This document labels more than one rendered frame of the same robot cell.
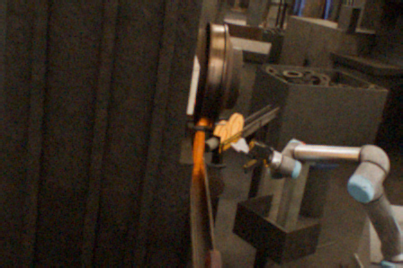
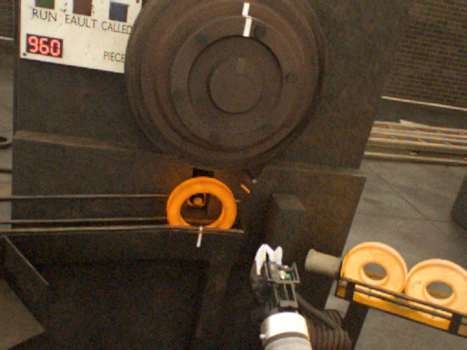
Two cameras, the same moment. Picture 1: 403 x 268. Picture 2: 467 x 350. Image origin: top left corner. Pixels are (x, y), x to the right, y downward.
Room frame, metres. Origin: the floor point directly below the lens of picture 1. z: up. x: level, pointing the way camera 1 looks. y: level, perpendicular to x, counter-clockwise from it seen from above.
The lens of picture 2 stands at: (2.23, -1.11, 1.32)
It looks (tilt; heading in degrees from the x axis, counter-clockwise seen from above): 22 degrees down; 82
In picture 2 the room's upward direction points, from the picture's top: 11 degrees clockwise
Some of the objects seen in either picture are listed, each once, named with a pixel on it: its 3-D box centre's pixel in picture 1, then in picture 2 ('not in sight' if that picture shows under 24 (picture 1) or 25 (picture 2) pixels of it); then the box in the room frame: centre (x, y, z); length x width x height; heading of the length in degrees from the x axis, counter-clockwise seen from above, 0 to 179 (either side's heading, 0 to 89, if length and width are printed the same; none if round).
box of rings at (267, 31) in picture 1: (264, 51); not in sight; (8.46, -0.81, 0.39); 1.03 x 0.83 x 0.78; 87
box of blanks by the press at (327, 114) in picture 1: (308, 111); not in sight; (4.91, -0.98, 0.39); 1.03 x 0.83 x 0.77; 112
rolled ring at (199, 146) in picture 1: (198, 150); (202, 210); (2.32, 0.00, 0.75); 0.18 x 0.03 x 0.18; 6
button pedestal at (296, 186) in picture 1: (295, 191); not in sight; (3.09, -0.65, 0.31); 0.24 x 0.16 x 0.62; 7
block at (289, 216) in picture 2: (191, 147); (278, 236); (2.56, 0.04, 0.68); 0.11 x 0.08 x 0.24; 97
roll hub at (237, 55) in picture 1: (231, 78); (234, 84); (2.34, -0.10, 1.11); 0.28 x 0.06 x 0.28; 7
